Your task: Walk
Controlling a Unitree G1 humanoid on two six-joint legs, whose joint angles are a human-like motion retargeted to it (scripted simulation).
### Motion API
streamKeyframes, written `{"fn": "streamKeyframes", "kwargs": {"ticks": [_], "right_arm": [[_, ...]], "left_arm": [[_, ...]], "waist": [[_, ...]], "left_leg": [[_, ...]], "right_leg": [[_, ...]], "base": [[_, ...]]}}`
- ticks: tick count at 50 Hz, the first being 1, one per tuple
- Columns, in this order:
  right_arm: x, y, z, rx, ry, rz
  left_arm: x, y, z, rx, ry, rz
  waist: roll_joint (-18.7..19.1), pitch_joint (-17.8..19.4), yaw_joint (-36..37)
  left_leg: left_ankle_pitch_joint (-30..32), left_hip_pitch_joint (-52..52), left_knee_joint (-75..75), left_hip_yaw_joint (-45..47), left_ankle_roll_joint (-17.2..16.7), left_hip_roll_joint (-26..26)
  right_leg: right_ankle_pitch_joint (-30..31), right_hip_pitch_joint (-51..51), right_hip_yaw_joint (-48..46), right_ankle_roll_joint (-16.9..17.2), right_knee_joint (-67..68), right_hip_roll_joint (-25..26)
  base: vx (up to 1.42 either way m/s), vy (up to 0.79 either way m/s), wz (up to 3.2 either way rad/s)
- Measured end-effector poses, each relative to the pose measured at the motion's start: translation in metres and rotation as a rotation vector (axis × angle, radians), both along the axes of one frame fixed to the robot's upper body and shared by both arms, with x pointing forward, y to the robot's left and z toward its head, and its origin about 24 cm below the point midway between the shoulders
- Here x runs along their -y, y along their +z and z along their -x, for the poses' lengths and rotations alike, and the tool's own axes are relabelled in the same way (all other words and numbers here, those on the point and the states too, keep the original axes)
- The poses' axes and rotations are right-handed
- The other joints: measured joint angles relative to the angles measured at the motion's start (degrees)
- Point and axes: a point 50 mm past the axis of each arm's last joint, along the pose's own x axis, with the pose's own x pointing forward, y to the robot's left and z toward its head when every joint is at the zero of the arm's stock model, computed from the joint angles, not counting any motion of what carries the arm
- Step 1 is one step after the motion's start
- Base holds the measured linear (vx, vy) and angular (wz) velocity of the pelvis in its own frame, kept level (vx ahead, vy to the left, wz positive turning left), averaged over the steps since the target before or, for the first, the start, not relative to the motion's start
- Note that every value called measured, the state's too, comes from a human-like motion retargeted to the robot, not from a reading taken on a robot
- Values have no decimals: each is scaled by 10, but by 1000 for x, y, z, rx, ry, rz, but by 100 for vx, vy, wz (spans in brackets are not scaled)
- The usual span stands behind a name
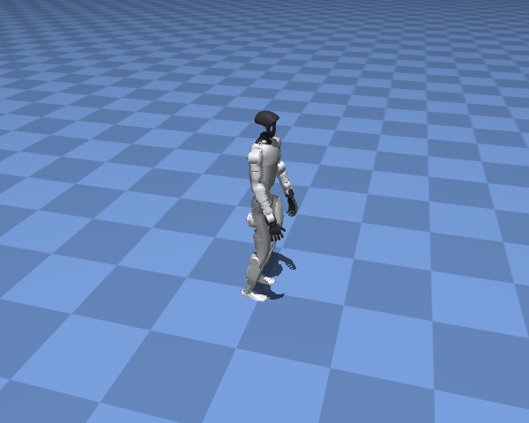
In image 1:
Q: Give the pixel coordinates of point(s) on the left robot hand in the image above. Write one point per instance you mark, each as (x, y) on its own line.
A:
(292, 208)

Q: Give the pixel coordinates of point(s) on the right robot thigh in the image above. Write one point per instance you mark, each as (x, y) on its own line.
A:
(262, 237)

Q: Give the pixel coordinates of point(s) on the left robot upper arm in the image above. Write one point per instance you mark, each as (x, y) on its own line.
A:
(281, 165)

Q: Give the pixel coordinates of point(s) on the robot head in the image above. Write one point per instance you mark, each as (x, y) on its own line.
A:
(267, 119)

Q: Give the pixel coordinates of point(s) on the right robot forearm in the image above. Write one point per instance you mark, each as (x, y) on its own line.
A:
(262, 200)

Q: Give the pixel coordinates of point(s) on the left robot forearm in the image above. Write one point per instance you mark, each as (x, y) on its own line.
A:
(285, 183)

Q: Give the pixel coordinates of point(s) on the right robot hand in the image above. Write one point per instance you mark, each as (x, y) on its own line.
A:
(274, 229)

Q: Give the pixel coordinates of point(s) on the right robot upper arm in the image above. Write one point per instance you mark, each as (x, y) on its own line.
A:
(255, 160)

